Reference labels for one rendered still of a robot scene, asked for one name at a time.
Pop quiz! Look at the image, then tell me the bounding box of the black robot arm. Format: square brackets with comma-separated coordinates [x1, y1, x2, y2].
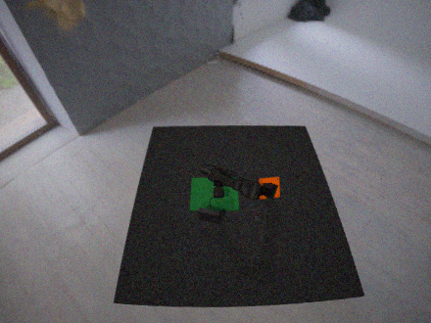
[200, 163, 278, 201]

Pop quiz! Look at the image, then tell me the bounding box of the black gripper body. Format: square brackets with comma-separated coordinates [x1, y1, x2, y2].
[214, 181, 224, 198]

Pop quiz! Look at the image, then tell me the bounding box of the green circuit board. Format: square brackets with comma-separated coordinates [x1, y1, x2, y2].
[189, 178, 240, 211]

